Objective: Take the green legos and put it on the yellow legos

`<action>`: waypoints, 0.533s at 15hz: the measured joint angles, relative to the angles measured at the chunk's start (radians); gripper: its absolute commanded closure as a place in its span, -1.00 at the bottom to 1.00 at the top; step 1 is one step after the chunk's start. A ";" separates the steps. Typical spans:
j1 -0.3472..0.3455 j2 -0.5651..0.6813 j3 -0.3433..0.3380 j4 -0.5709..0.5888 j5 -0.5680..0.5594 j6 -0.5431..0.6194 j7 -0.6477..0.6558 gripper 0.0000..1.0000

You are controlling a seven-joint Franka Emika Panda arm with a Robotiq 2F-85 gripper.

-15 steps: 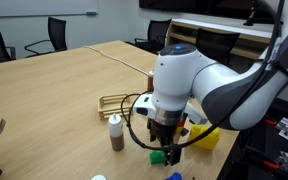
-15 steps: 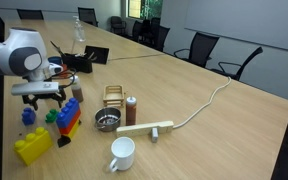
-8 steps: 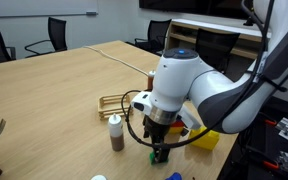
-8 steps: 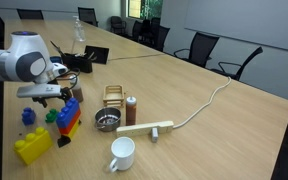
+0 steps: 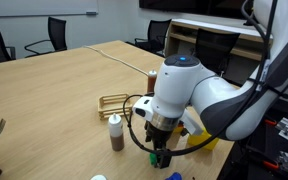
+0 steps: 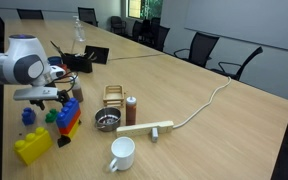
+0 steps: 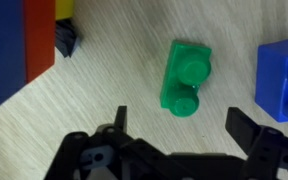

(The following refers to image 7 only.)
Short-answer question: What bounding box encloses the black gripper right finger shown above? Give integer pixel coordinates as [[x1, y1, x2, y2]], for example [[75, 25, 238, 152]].
[[225, 106, 288, 180]]

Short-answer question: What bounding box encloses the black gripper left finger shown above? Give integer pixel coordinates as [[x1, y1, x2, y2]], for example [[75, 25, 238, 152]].
[[43, 105, 172, 180]]

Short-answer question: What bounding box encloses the green lego brick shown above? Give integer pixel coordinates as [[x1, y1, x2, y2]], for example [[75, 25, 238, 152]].
[[159, 39, 213, 119]]

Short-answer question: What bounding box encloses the small blue lego brick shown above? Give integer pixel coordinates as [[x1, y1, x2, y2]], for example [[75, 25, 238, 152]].
[[254, 37, 288, 131]]

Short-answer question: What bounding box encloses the black clip stand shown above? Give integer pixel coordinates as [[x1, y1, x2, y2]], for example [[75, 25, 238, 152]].
[[55, 18, 82, 59]]

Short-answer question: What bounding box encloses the long red lego brick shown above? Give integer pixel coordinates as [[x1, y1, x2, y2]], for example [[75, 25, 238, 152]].
[[22, 0, 57, 84]]

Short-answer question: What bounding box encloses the long blue lego brick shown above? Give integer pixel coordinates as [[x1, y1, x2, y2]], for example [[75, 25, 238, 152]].
[[0, 0, 27, 117]]

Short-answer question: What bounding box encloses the long yellow lego brick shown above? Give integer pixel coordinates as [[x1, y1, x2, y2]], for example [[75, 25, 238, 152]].
[[55, 0, 76, 22]]

